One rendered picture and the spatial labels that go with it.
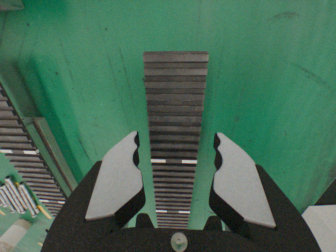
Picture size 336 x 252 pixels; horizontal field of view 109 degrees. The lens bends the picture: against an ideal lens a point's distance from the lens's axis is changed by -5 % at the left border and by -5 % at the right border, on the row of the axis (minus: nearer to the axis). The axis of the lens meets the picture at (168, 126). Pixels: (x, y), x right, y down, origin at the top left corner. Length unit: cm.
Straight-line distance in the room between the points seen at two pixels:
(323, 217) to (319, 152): 14
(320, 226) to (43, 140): 46
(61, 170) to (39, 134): 7
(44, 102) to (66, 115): 3
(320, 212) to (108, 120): 39
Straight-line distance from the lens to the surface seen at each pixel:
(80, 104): 19
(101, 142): 20
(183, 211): 23
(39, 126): 22
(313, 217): 38
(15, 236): 52
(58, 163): 25
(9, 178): 38
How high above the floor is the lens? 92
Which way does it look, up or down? 62 degrees down
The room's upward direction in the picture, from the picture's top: 175 degrees counter-clockwise
